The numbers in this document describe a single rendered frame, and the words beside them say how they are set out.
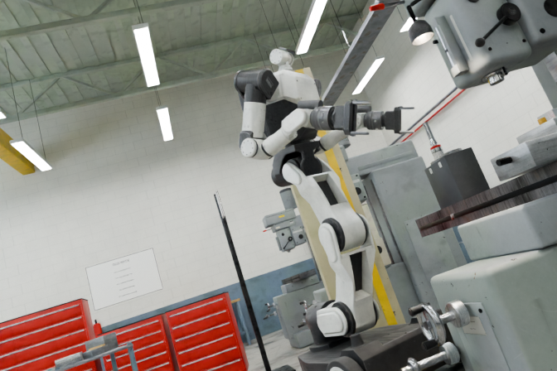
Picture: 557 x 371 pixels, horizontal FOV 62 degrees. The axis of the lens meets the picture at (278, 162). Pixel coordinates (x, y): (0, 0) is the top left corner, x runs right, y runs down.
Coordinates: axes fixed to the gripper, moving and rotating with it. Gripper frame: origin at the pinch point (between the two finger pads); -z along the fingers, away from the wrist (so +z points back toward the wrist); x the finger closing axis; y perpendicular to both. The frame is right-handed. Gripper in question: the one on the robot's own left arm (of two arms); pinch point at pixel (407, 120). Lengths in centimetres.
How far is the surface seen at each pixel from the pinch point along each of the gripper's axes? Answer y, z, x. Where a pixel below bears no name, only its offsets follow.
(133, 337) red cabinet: 154, 334, -257
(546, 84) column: -4, -54, 14
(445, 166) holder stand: -25.2, -19.3, -16.2
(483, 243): -65, -35, -33
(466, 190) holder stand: -28.1, -27.2, -25.0
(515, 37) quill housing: -45, -41, 29
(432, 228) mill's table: -17.4, -13.6, -44.1
